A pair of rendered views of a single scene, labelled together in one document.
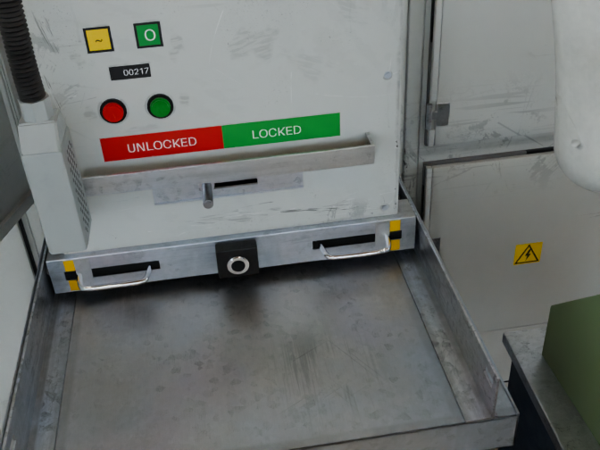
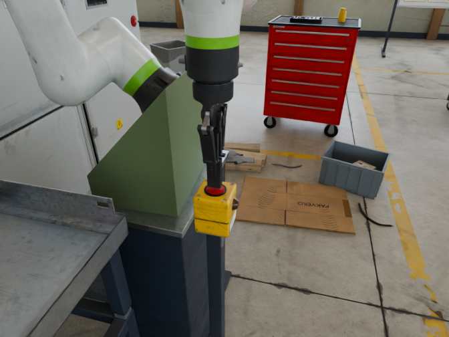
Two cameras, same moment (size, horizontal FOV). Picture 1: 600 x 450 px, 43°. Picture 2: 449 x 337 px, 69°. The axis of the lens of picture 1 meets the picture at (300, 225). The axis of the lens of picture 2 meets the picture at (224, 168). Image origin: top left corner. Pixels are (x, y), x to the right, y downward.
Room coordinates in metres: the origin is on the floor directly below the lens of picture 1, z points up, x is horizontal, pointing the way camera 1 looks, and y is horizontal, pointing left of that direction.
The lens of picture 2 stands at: (0.19, 0.20, 1.32)
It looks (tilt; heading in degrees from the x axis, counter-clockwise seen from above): 32 degrees down; 291
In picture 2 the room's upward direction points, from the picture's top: straight up
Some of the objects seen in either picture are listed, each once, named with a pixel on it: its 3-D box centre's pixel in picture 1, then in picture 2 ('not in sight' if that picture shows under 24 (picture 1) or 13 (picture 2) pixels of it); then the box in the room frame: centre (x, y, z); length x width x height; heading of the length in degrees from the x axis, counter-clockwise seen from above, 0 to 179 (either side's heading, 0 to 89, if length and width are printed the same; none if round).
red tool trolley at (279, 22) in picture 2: not in sight; (309, 71); (0.56, -2.81, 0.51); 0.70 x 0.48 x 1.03; 2
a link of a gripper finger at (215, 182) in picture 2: not in sight; (214, 173); (0.43, -0.34, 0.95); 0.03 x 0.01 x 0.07; 7
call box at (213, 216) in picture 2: not in sight; (216, 207); (0.43, -0.34, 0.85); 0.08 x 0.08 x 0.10; 7
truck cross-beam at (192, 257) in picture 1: (235, 245); not in sight; (0.92, 0.10, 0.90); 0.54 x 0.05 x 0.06; 96
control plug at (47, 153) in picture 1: (56, 179); not in sight; (0.81, 0.30, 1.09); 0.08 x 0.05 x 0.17; 6
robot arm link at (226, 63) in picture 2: not in sight; (210, 61); (0.43, -0.34, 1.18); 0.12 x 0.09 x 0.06; 7
